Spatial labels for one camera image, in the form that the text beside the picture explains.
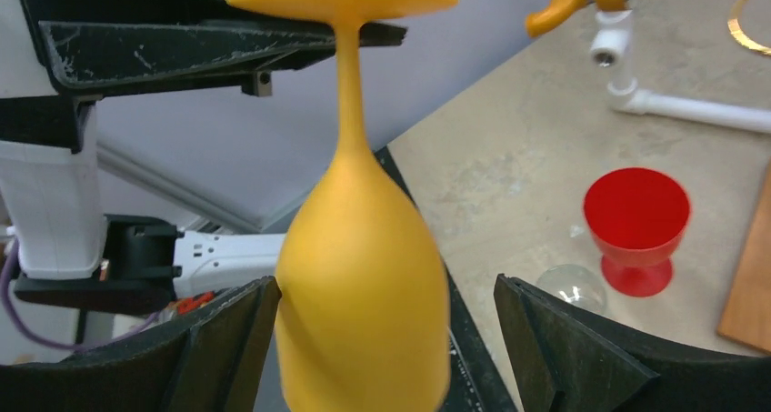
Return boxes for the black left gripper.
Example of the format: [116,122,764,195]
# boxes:
[22,0,335,96]

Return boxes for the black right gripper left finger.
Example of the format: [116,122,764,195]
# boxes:
[1,276,281,411]

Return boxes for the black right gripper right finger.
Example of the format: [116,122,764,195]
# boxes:
[494,275,770,411]

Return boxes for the yellow wine glass front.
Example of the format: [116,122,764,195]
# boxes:
[226,0,458,411]

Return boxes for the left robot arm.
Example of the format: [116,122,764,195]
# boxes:
[1,0,334,316]

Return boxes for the clear wine glass left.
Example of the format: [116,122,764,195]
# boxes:
[536,264,606,315]

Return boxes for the red plastic wine glass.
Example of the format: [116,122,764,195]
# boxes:
[583,167,691,297]

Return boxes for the wooden base board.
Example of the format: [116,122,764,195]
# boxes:
[717,169,770,353]

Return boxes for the gold scroll glass tree stand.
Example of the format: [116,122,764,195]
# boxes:
[726,0,771,57]

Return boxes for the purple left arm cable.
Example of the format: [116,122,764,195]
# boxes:
[0,234,164,354]

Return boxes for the white PVC pipe frame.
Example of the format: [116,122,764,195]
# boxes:
[589,11,770,134]

